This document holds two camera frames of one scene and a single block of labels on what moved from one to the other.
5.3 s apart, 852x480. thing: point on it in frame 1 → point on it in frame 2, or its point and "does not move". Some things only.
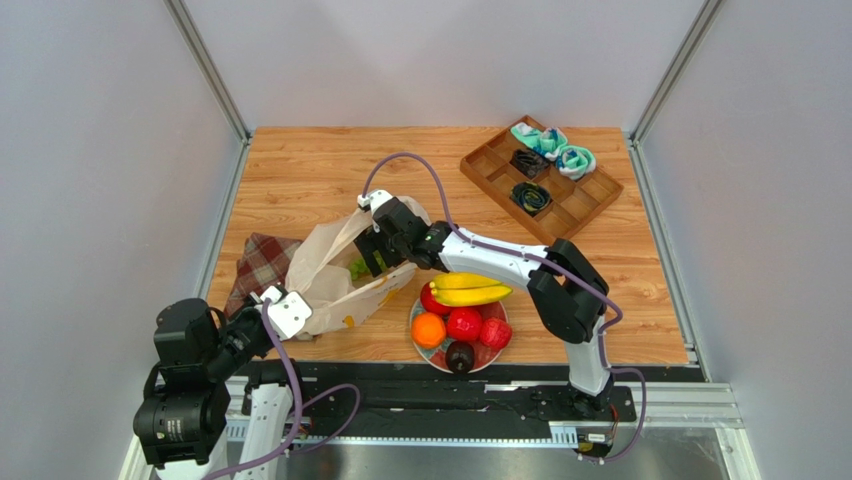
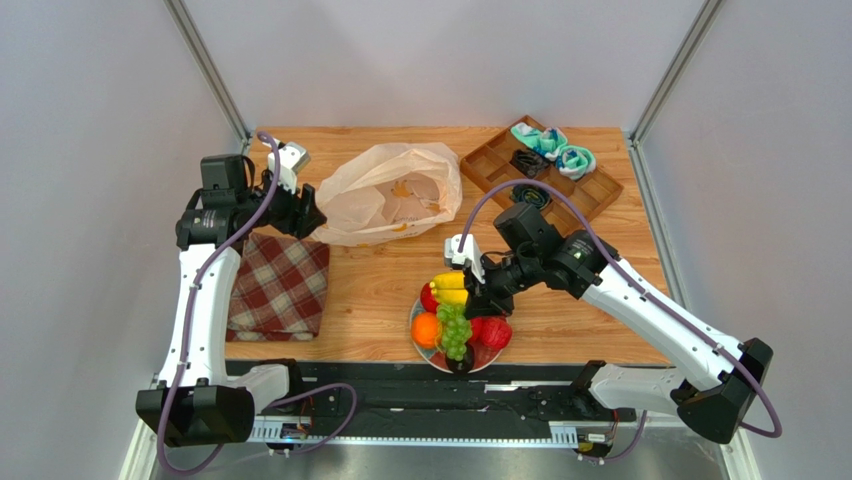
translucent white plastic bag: x=329 y=271 → x=387 y=193
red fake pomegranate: x=495 y=333 does not move
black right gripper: x=371 y=247 → x=485 y=287
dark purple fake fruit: x=459 y=356 does not move
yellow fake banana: x=464 y=289 does not move
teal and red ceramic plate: x=483 y=355 does not move
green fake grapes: x=360 y=267 → x=455 y=329
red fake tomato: x=430 y=302 does not move
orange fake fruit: x=428 y=330 does not move
